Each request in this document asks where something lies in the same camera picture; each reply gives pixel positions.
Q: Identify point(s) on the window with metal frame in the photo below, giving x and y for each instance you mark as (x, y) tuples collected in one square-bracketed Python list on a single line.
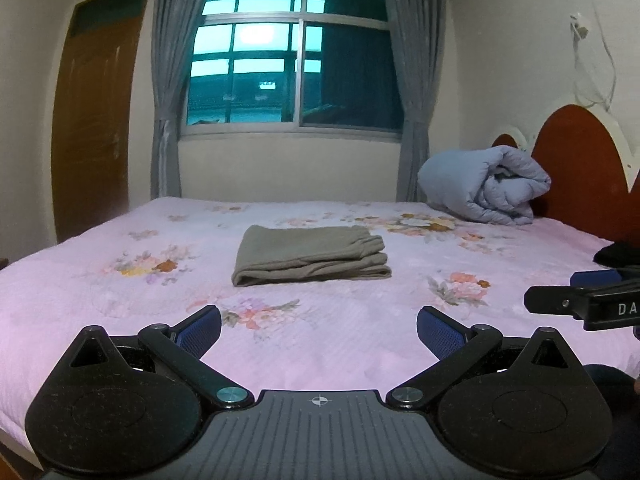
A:
[(295, 55)]

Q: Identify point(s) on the pink floral bed sheet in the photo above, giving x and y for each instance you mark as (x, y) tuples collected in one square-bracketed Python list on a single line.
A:
[(350, 325)]

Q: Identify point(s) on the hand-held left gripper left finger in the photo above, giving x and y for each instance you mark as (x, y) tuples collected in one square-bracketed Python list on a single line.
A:
[(200, 330)]

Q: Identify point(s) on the white wall socket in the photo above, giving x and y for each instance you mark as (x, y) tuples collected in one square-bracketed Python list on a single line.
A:
[(580, 25)]

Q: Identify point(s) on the grey-green towel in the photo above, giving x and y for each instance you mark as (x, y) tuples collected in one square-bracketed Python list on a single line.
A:
[(310, 257)]

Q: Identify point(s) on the red-brown arched headboard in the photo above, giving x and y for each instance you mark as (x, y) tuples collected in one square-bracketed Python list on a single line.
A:
[(585, 170)]

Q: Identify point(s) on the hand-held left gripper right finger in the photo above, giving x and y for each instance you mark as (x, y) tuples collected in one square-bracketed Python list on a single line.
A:
[(440, 332)]

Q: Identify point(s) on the rolled light blue quilt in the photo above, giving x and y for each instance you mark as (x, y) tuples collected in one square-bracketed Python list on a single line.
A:
[(490, 187)]

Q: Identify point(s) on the grey curtain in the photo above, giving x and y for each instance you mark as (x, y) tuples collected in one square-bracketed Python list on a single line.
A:
[(167, 80), (412, 80)]

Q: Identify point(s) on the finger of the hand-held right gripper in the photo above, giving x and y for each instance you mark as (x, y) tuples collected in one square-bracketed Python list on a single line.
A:
[(595, 278), (555, 301)]

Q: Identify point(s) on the brown wooden door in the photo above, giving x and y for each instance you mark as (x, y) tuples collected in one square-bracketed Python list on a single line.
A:
[(95, 120)]

